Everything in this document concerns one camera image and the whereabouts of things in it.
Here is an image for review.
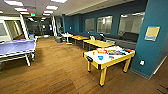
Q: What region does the long wooden office table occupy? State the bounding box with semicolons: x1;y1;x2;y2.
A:
69;34;90;47
83;38;116;52

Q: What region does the orange board game box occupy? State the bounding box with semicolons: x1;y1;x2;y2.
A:
96;48;108;55

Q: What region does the small white round table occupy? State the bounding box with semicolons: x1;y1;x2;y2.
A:
60;32;74;45

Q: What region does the interior glass window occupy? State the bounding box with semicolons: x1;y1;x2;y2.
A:
96;15;114;35
84;17;96;33
117;12;146;36

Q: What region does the dark round bin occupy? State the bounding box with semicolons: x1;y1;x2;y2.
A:
54;35;64;44

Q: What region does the shallow blue plastic bowl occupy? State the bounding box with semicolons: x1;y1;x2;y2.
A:
108;55;116;61

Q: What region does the purple colourful game box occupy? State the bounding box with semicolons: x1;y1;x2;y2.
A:
107;47;124;56

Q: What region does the colourful snack box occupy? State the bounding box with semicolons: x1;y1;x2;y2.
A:
123;48;134;54

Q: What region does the dark grey sofa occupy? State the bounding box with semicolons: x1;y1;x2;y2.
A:
99;31;140;50

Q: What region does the square ceiling light panel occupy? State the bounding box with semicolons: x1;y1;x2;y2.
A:
45;5;59;11
3;0;25;7
13;7;29;12
49;0;69;4

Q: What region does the white pillar outlet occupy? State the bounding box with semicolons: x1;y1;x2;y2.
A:
139;59;146;66

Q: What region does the small ceiling exit sign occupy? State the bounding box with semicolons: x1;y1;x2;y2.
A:
30;12;37;17

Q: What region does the blue ping pong table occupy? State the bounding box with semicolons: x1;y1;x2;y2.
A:
0;38;38;68

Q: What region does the yellow framed pillar notice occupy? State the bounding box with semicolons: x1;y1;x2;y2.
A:
144;25;161;42

